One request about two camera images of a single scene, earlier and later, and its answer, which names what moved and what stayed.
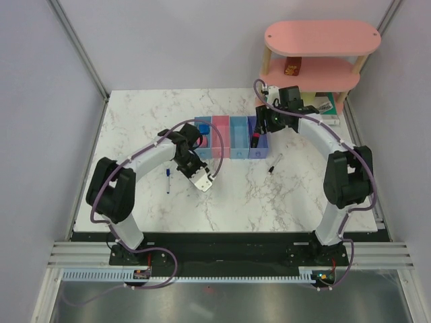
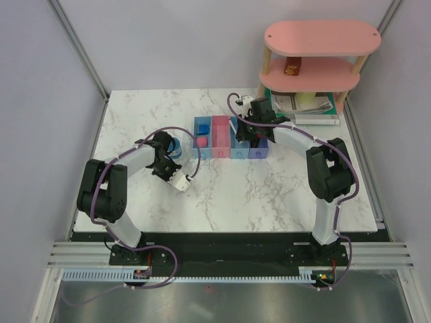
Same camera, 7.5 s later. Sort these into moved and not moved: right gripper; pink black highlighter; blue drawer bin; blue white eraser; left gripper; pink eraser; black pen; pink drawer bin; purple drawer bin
Moved: black pen; left gripper; right gripper
Not moved: pink black highlighter; pink drawer bin; blue drawer bin; blue white eraser; purple drawer bin; pink eraser
